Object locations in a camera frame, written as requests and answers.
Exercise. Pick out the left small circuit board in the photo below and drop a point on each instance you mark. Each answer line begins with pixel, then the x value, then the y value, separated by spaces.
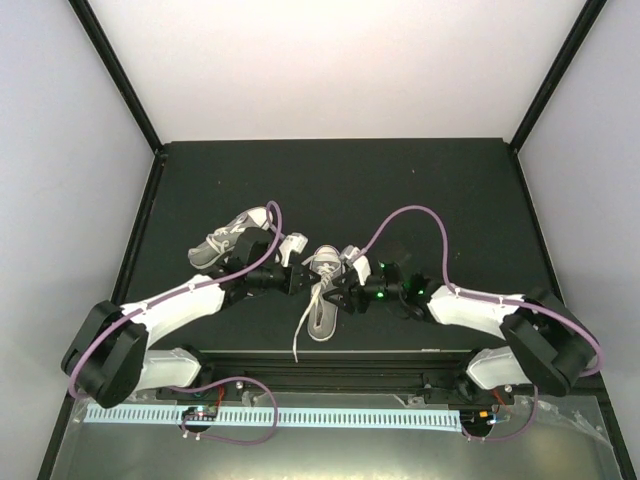
pixel 200 413

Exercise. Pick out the small circuit board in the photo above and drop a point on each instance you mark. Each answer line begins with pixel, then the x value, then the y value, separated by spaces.
pixel 486 416
pixel 200 413

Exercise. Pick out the white slotted cable duct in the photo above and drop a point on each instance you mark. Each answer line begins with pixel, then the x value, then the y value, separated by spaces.
pixel 283 417

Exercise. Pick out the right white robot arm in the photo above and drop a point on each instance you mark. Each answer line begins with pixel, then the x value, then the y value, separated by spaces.
pixel 544 345

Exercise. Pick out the black frame post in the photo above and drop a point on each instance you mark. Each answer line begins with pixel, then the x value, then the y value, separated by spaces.
pixel 571 45
pixel 101 44

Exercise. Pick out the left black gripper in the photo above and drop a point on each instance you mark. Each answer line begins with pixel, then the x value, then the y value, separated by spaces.
pixel 295 271

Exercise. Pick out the right black frame post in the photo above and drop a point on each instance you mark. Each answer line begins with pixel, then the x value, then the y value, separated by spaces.
pixel 571 45

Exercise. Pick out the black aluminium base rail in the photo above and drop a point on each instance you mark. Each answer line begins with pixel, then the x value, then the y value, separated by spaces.
pixel 435 377

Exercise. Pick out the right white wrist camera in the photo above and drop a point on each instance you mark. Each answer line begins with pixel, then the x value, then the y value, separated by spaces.
pixel 356 260

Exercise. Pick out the grey sneaker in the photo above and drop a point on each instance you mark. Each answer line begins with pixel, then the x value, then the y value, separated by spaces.
pixel 223 240
pixel 320 316

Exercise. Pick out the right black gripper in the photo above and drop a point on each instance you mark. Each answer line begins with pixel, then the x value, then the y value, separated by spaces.
pixel 349 294

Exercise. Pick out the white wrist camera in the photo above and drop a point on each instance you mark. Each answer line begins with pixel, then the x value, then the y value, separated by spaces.
pixel 292 244
pixel 356 260

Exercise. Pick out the left black frame post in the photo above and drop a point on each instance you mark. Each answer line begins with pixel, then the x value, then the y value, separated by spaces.
pixel 101 44

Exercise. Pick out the right small circuit board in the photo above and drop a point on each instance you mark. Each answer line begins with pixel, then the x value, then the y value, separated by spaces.
pixel 486 416

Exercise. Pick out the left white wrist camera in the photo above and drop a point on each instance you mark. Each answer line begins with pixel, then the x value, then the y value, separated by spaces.
pixel 292 244

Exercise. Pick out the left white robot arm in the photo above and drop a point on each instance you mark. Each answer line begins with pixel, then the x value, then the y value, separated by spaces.
pixel 113 355

